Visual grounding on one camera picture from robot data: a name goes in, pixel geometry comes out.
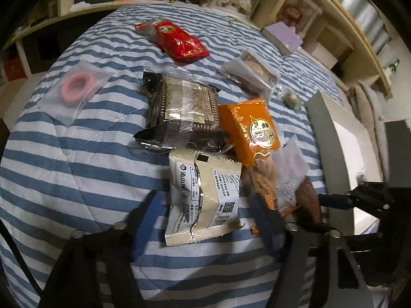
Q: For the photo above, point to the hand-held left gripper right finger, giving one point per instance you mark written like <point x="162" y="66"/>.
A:
<point x="265" y="221"/>

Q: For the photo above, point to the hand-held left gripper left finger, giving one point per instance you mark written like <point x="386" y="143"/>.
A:
<point x="146" y="218"/>

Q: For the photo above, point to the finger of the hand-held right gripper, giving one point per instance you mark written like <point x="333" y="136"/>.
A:
<point x="310" y="224"/>
<point x="335" y="201"/>

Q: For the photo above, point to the white cardboard box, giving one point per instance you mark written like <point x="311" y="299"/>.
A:
<point x="350" y="144"/>

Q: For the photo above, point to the clear packet with brown snack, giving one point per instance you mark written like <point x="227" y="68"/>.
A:
<point x="292" y="163"/>

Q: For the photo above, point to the beige snack packet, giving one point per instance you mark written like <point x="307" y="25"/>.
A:
<point x="208" y="183"/>

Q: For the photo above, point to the orange dough twist packet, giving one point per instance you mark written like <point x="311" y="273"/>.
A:
<point x="253" y="128"/>

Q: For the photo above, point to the black tray pastry packet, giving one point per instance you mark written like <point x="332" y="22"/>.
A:
<point x="183" y="106"/>

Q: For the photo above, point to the pink donut clear packet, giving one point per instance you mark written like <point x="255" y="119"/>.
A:
<point x="77" y="85"/>

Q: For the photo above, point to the red snack packet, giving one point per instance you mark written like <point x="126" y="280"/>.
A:
<point x="178" y="40"/>

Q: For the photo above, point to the beige fluffy cushion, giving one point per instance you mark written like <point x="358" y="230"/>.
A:
<point x="369" y="118"/>

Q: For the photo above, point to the blue white striped blanket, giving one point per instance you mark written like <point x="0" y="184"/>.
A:
<point x="80" y="166"/>

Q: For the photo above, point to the green round wrapped sweet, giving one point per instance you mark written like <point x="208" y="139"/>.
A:
<point x="291" y="98"/>

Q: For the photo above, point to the small white storage box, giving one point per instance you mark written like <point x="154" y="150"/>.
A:
<point x="322" y="56"/>

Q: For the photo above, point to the brown cardboard box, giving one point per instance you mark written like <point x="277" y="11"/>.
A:
<point x="337" y="40"/>

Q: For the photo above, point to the cream wooden bed shelf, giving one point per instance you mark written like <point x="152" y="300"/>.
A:
<point x="353" y="32"/>

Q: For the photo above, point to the round pastry clear packet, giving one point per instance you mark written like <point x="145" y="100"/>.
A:
<point x="253" y="69"/>

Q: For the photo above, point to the purple book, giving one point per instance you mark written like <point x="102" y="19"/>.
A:
<point x="282" y="33"/>

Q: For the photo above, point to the clear box with pink flowers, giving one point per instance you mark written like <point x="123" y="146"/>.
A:
<point x="295" y="11"/>

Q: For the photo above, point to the green ribbon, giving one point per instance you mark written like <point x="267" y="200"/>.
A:
<point x="239" y="24"/>

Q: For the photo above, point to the red box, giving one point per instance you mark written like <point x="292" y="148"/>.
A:
<point x="16" y="67"/>

